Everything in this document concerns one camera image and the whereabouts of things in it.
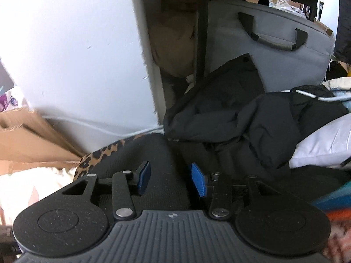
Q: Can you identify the purple and white plastic bag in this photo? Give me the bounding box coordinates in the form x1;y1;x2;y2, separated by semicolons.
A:
0;86;28;113

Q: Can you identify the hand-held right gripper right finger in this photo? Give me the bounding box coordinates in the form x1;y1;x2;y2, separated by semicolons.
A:
190;163;279;220

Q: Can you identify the black puffer jacket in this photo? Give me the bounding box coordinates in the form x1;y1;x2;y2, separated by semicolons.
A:
163;53;349;176

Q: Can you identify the white plastic wrapped pillow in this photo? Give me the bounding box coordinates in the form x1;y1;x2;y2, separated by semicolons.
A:
289;114;351;170

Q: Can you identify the orange patterned cloth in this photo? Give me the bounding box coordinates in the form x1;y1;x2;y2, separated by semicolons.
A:
326;210;351;263

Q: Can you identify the dark hanging garment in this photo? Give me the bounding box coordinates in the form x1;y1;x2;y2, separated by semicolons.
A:
333;0;351;61

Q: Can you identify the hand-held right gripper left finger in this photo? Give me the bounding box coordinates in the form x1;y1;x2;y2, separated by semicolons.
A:
62;161;152;220

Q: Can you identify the cream printed bedsheet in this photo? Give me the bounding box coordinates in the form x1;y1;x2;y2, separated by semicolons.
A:
0;167;81;226

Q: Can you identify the beige cloth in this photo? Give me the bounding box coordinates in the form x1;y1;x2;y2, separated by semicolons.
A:
149;0;198;78

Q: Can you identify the leopard print garment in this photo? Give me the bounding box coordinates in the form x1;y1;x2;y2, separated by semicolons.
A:
73;133;351;213

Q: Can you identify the brown cardboard box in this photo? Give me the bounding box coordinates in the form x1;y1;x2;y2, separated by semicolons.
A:
0;108;89;176

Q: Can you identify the grey bag with black handles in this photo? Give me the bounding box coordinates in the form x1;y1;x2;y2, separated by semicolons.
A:
204;0;336;94

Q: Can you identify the white cord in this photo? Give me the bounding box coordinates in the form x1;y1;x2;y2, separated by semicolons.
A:
291;87;351;102

